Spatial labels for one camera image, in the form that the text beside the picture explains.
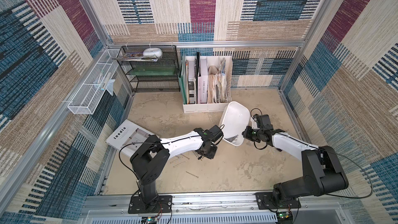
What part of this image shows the white plastic storage box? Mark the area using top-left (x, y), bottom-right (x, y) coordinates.
top-left (219, 101), bottom-right (251, 146)

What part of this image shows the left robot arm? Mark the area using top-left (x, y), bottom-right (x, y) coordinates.
top-left (130, 125), bottom-right (223, 205)

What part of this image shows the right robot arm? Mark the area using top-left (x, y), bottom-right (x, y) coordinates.
top-left (243, 114), bottom-right (349, 206)

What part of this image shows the white perforated file organizer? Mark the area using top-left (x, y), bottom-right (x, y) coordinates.
top-left (183, 53), bottom-right (233, 113)

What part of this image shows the green folder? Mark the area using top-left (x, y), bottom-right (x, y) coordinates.
top-left (178, 56), bottom-right (187, 105)

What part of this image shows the white magazine on table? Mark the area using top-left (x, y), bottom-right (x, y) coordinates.
top-left (106, 119), bottom-right (153, 157)

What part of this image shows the white round device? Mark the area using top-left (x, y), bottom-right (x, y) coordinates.
top-left (143, 47), bottom-right (163, 59)

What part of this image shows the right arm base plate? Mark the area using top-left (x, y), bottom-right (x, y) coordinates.
top-left (255, 191), bottom-right (302, 211)

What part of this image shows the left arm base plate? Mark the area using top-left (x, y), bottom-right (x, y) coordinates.
top-left (127, 195), bottom-right (173, 214)

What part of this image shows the black wire shelf rack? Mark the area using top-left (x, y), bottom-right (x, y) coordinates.
top-left (116, 45), bottom-right (180, 93)

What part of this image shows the white wire wall basket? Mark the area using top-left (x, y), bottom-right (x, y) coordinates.
top-left (67, 49), bottom-right (119, 115)

